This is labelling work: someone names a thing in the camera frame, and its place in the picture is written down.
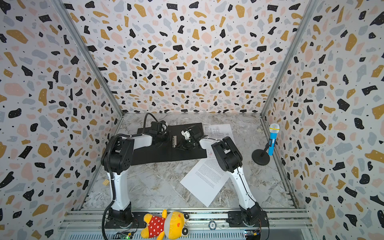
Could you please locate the paper with technical drawings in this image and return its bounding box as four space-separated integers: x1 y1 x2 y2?
201 124 235 159

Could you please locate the green circuit board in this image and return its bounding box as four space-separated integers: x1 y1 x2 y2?
114 231 135 240

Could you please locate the blue toy microphone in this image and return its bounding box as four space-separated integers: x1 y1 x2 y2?
268 123 280 156

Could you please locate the poker chip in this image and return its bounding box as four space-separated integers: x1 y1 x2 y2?
209 221 217 230

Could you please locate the right circuit board with wires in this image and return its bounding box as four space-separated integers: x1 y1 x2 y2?
245 230 261 240

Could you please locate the orange folder black inside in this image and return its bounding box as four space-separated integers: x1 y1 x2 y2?
132 123 207 166

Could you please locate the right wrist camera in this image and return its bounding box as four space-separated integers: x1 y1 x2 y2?
181 129 191 141

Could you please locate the paper with printed text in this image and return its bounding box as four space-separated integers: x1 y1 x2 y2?
181 159 230 207

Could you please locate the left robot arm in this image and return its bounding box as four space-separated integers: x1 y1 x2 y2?
101 121 167 227

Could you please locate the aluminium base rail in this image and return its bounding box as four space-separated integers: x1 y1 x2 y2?
56 209 317 240

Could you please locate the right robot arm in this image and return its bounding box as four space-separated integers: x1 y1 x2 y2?
177 126 269 227

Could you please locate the yellow plush toy red dress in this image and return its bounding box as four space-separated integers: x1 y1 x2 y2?
141 210 190 240

